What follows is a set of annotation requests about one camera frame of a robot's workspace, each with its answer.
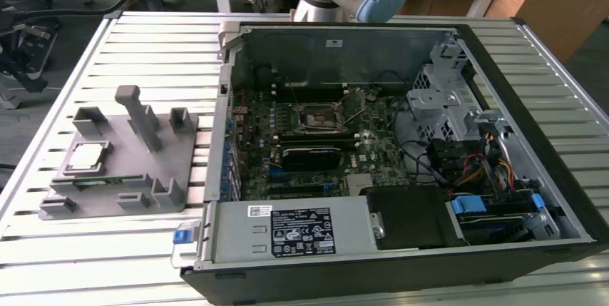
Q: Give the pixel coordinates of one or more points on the silver CPU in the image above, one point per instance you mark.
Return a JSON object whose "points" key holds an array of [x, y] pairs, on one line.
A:
{"points": [[87, 156]]}

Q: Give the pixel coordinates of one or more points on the CPU socket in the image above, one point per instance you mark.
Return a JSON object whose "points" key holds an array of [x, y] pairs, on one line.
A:
{"points": [[319, 118]]}

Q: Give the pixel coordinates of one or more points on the grey stand foot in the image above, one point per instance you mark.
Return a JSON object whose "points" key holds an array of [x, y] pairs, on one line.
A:
{"points": [[10, 101]]}

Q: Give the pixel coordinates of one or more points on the grey parts rack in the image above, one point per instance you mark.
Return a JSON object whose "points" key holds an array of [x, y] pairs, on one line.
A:
{"points": [[118, 163]]}

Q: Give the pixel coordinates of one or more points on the green RAM stick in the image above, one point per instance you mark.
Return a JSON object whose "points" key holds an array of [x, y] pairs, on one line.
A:
{"points": [[113, 179]]}

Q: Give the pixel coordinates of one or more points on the blue case latch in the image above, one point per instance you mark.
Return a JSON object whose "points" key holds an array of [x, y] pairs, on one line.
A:
{"points": [[182, 237]]}

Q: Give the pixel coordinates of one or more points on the black RAM slot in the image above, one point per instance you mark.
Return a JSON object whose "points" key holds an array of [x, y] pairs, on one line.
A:
{"points": [[327, 91], [313, 138], [327, 95], [313, 135], [327, 86], [349, 146], [313, 142]]}

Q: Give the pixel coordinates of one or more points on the silver power supply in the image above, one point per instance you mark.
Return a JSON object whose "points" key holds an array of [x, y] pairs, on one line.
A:
{"points": [[227, 231]]}

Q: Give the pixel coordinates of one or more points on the black graphics card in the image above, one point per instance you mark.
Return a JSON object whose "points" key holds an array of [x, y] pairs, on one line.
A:
{"points": [[310, 159]]}

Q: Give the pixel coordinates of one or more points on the green motherboard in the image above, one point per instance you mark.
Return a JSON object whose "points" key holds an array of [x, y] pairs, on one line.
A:
{"points": [[379, 135]]}

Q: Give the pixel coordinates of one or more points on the silver finned heat sink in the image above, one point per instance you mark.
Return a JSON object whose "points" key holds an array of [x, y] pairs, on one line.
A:
{"points": [[358, 181]]}

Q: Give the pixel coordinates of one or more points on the black open PC case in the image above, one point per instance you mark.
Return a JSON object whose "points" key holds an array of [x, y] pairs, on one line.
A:
{"points": [[333, 284]]}

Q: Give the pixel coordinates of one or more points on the black plastic shroud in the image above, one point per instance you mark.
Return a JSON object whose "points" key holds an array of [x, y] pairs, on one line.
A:
{"points": [[409, 217]]}

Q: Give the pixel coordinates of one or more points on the blue disk carrier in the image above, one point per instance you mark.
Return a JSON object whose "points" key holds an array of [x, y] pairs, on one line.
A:
{"points": [[467, 206]]}

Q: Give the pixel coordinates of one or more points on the wooden cabinet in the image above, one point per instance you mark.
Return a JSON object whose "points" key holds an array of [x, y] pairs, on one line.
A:
{"points": [[561, 6]]}

